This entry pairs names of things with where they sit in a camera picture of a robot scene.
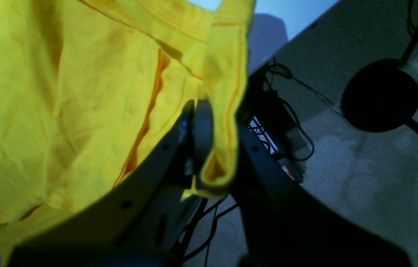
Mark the black power strip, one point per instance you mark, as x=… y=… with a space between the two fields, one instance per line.
x=275 y=123

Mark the white finger of the side left gripper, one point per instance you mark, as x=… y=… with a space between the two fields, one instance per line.
x=136 y=224

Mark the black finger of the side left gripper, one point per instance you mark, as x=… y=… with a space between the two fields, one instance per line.
x=287 y=227

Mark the black round floor base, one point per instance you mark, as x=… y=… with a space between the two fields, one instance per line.
x=380 y=97

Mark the yellow-orange T-shirt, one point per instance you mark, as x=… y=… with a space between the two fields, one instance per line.
x=89 y=87

